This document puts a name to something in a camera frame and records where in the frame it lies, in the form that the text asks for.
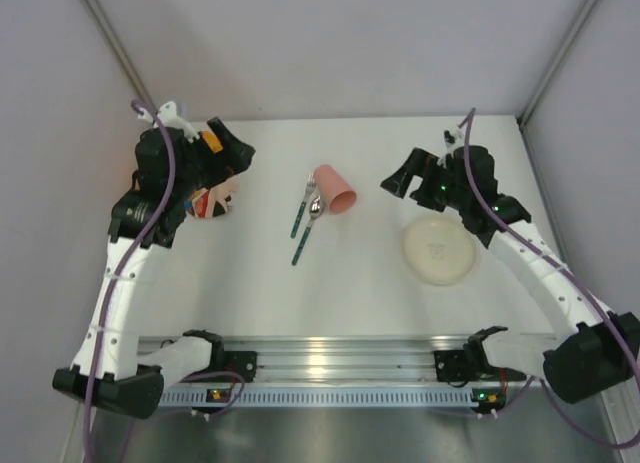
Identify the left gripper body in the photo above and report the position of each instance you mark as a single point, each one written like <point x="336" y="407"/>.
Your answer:
<point x="220" y="159"/>

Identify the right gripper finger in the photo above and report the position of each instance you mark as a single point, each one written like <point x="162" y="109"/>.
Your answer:
<point x="398" y="183"/>
<point x="429" y="195"/>

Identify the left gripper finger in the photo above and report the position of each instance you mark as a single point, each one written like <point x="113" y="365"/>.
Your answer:
<point x="237" y="155"/>
<point x="211" y="179"/>

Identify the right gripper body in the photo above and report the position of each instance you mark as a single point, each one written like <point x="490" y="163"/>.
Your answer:
<point x="420" y="175"/>

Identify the pink plastic cup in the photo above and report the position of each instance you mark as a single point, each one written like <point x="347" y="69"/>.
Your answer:
<point x="336" y="192"/>

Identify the green handled fork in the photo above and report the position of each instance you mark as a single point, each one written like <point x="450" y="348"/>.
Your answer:
<point x="308" y="192"/>

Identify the green handled spoon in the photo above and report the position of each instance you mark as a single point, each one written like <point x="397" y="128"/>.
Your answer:
<point x="316" y="210"/>

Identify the orange cartoon cloth placemat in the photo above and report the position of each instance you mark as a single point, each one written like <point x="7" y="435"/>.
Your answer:
<point x="207" y="203"/>

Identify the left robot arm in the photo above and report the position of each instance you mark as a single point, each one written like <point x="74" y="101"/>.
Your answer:
<point x="107" y="372"/>

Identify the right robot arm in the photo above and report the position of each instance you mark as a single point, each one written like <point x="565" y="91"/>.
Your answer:
<point x="594" y="348"/>

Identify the cream round plate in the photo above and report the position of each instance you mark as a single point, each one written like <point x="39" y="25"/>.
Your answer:
<point x="438" y="250"/>

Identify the right aluminium frame post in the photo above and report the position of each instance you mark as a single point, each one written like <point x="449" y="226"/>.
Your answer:
<point x="577" y="24"/>

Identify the aluminium frame post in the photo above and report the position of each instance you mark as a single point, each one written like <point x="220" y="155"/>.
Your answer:
<point x="577" y="24"/>
<point x="98" y="15"/>

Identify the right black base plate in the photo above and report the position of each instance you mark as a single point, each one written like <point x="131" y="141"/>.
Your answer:
<point x="452" y="367"/>

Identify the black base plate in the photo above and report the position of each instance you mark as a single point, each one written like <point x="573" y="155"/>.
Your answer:
<point x="243" y="363"/>
<point x="452" y="367"/>

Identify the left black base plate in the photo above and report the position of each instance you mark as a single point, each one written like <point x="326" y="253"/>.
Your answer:
<point x="243" y="363"/>

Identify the aluminium mounting rail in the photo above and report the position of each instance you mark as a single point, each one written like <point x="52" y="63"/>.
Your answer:
<point x="354" y="361"/>

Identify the left aluminium frame post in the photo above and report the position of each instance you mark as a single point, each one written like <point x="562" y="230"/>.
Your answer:
<point x="98" y="15"/>

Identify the perforated cable duct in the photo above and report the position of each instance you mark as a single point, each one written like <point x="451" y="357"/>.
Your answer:
<point x="350" y="397"/>

